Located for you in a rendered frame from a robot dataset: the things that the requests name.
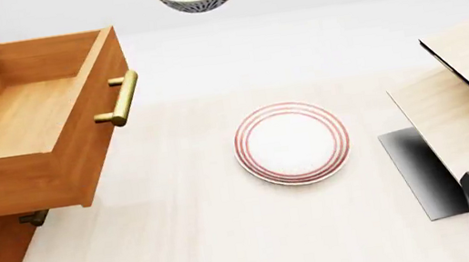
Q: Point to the open wooden drawer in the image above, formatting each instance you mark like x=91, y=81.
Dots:
x=30, y=180

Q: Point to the pale wooden board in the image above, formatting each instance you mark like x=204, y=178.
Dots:
x=453, y=114

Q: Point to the white plate with red rings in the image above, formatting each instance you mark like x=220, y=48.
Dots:
x=291, y=143

